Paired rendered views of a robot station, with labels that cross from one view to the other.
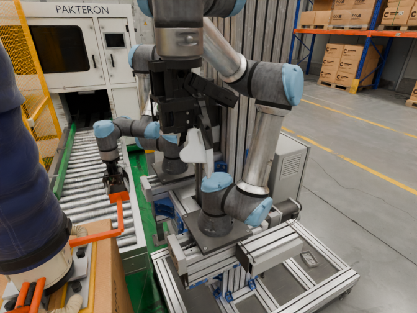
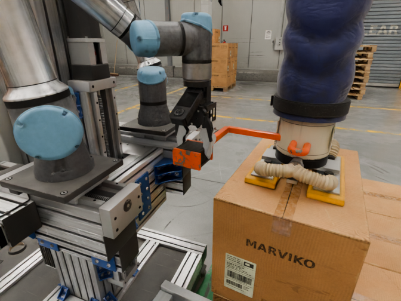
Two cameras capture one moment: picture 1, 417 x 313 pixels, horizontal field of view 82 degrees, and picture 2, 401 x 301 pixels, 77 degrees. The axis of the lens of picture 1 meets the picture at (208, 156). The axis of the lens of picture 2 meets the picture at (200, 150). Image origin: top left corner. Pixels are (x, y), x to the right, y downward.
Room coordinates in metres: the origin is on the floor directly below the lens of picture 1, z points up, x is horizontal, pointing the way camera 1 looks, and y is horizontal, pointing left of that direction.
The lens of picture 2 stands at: (1.34, 0.92, 1.37)
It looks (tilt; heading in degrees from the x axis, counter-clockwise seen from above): 23 degrees down; 227
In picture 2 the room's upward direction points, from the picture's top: straight up
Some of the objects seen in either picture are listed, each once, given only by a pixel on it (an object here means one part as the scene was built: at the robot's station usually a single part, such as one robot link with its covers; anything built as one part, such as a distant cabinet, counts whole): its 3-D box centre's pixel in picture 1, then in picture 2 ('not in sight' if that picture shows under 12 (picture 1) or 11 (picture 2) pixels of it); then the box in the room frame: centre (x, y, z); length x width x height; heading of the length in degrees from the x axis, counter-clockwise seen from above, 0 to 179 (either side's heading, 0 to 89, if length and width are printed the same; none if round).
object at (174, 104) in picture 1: (178, 94); not in sight; (0.42, 0.05, 1.66); 0.09 x 0.08 x 0.12; 117
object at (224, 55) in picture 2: not in sight; (216, 59); (-4.73, -4.92, 0.87); 1.21 x 1.02 x 1.74; 27
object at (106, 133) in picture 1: (105, 135); (195, 38); (0.89, 0.41, 1.37); 0.09 x 0.08 x 0.11; 165
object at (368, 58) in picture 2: not in sight; (343, 70); (-6.45, -1.76, 0.65); 1.29 x 1.10 x 1.31; 27
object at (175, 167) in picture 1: (174, 160); (62, 152); (1.19, 0.19, 1.09); 0.15 x 0.15 x 0.10
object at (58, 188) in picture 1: (63, 151); not in sight; (2.21, 1.50, 0.60); 1.60 x 0.10 x 0.09; 21
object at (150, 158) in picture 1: (155, 196); not in sight; (1.61, 0.44, 0.50); 0.07 x 0.07 x 1.00; 21
